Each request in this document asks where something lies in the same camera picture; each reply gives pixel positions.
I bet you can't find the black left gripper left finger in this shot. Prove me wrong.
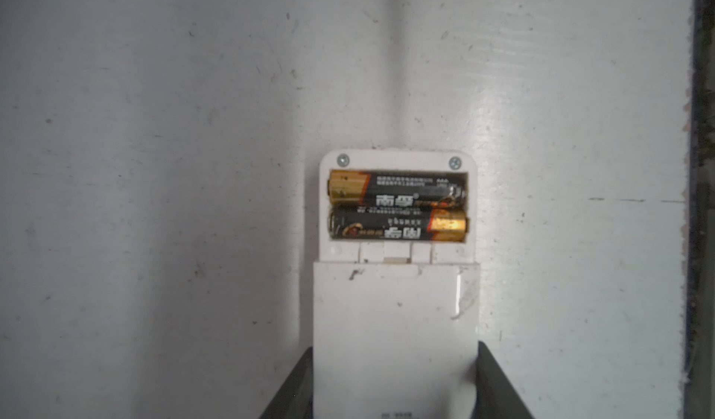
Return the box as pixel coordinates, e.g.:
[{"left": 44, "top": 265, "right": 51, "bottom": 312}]
[{"left": 259, "top": 347, "right": 313, "bottom": 419}]

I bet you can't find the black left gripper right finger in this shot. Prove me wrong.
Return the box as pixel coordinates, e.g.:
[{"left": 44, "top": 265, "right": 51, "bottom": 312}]
[{"left": 474, "top": 341, "right": 534, "bottom": 419}]

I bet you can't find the white remote with batteries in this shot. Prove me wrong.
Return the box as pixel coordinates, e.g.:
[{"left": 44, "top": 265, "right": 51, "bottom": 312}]
[{"left": 313, "top": 149, "right": 480, "bottom": 418}]

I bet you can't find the lower AAA battery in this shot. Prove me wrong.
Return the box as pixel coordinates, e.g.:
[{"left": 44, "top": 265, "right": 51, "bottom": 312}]
[{"left": 329, "top": 206, "right": 468, "bottom": 242}]

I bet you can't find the aaa battery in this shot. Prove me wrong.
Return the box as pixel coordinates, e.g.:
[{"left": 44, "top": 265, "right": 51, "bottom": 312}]
[
  {"left": 329, "top": 206, "right": 468, "bottom": 242},
  {"left": 327, "top": 169, "right": 468, "bottom": 209}
]

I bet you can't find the upper AAA battery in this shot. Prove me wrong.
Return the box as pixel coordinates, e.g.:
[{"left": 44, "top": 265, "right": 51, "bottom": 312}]
[{"left": 327, "top": 169, "right": 468, "bottom": 209}]

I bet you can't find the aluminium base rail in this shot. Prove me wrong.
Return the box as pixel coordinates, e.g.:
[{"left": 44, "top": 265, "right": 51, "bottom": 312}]
[{"left": 683, "top": 0, "right": 714, "bottom": 418}]

